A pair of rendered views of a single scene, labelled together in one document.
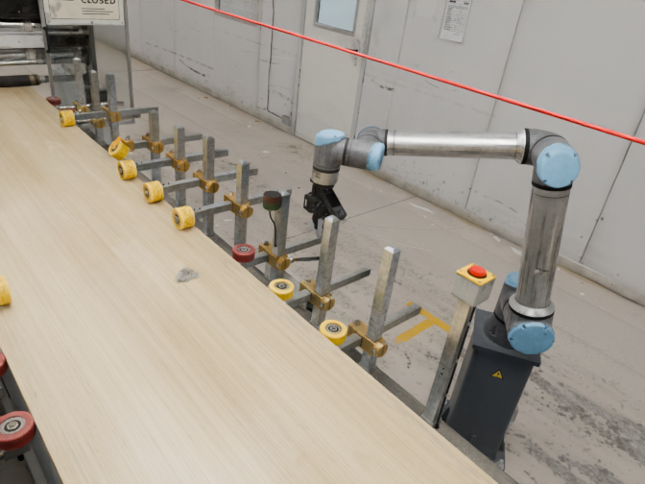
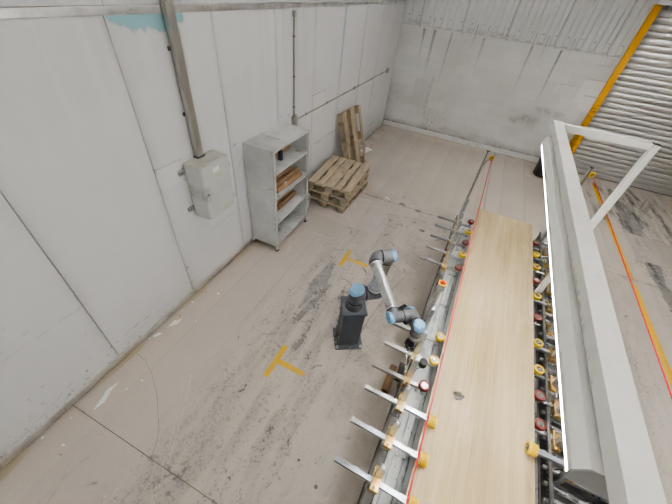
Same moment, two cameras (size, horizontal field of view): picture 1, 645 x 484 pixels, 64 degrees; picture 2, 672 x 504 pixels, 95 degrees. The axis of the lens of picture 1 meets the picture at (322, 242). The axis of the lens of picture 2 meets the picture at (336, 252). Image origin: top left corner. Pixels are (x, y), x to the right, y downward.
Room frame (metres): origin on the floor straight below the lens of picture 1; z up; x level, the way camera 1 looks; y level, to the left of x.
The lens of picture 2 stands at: (2.72, 0.99, 3.13)
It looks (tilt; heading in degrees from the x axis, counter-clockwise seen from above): 42 degrees down; 246
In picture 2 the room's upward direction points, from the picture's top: 7 degrees clockwise
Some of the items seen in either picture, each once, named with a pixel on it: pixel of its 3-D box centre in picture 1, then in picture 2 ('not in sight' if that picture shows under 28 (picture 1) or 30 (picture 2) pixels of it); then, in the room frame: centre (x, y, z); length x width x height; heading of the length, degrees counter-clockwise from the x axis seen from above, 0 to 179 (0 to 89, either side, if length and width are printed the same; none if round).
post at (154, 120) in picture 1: (155, 158); not in sight; (2.31, 0.86, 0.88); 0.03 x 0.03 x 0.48; 45
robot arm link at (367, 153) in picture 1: (364, 154); (410, 315); (1.58, -0.09, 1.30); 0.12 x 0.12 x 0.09; 83
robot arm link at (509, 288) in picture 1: (521, 298); (357, 293); (1.65, -0.78, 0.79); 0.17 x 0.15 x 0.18; 173
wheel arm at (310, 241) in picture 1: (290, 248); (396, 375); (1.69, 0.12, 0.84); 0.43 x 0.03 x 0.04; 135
